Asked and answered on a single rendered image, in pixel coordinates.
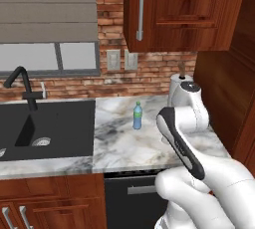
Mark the blue plastic water bottle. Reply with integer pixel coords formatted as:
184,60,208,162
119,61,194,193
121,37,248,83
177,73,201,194
132,101,143,130

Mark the white paper towel roll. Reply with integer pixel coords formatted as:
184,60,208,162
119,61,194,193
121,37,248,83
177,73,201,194
167,62,195,108

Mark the black kitchen sink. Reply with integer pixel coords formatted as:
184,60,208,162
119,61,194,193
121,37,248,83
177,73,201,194
0,99,97,162

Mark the grey framed window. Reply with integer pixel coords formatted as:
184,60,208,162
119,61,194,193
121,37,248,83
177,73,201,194
0,41,102,78

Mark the black dishwasher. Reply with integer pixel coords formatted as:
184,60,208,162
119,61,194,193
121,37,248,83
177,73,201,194
104,169,169,229

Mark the black sink tap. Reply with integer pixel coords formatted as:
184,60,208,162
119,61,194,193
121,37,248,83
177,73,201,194
3,66,48,112

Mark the brown wooden tall cabinet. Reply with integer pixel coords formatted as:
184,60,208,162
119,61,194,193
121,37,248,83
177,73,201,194
193,0,255,177

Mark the grey window blind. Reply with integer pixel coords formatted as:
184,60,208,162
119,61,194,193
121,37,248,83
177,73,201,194
0,0,100,44

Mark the brown wooden base cupboard door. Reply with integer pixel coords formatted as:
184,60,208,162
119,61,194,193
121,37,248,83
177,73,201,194
12,196,108,229
0,201,17,229

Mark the grey wall socket plate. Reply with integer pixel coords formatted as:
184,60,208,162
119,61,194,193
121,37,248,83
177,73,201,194
106,49,122,72
124,49,138,72

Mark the silver dishwasher handle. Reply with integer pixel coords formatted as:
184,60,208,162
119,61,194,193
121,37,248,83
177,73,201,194
127,184,157,196

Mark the silver wall cupboard handle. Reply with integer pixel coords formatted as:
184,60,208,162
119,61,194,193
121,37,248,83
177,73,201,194
135,0,146,42

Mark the brown wooden wall cupboard door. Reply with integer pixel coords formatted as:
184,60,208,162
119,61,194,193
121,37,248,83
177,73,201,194
123,0,250,54

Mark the silver base cupboard handle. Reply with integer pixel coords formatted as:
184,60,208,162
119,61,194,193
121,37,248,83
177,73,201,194
1,206,14,229
18,205,31,229

